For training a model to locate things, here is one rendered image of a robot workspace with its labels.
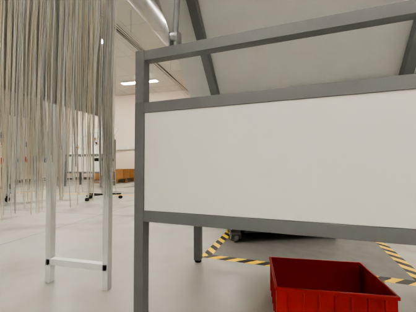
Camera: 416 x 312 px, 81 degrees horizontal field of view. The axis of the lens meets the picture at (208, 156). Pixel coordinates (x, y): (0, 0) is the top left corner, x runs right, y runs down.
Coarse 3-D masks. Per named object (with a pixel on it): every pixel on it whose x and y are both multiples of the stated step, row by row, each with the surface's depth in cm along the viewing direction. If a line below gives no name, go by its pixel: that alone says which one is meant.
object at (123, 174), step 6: (120, 168) 882; (126, 168) 875; (132, 168) 868; (96, 174) 769; (120, 174) 776; (126, 174) 813; (132, 174) 855; (96, 180) 767; (120, 180) 872; (126, 180) 812; (132, 180) 861
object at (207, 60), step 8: (192, 0) 103; (192, 8) 105; (192, 16) 107; (200, 16) 108; (200, 24) 109; (200, 32) 111; (408, 40) 97; (408, 48) 97; (208, 56) 118; (408, 56) 98; (208, 64) 120; (408, 64) 100; (208, 72) 123; (400, 72) 105; (408, 72) 102; (208, 80) 127; (216, 80) 129; (216, 88) 129
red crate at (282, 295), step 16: (272, 272) 96; (288, 272) 110; (304, 272) 109; (320, 272) 108; (336, 272) 107; (352, 272) 106; (368, 272) 97; (272, 288) 98; (288, 288) 84; (304, 288) 84; (320, 288) 108; (336, 288) 107; (352, 288) 106; (368, 288) 98; (384, 288) 86; (288, 304) 84; (304, 304) 83; (320, 304) 82; (336, 304) 81; (352, 304) 80; (368, 304) 79; (384, 304) 79
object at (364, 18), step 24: (408, 0) 64; (288, 24) 74; (312, 24) 71; (336, 24) 69; (360, 24) 68; (384, 24) 68; (168, 48) 88; (192, 48) 84; (216, 48) 82; (240, 48) 82; (144, 72) 91; (144, 96) 91
